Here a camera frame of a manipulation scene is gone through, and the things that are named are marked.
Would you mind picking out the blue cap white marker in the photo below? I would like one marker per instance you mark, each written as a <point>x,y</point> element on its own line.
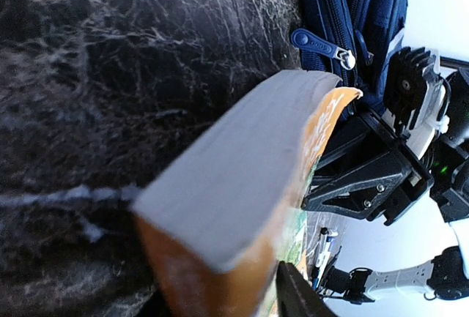
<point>327,236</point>

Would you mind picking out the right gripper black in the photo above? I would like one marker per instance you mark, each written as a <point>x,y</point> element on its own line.
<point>382,171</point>

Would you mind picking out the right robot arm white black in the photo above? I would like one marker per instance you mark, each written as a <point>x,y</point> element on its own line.
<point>446,275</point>

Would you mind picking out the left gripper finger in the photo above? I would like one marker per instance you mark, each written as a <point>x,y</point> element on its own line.
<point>295,296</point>

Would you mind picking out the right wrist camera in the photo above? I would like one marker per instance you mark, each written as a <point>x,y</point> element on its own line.
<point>416,98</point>

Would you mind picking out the orange Treehouse book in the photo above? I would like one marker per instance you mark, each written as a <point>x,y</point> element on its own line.
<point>212,222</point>

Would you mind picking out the navy blue student backpack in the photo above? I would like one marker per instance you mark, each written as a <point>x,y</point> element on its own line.
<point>364,27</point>

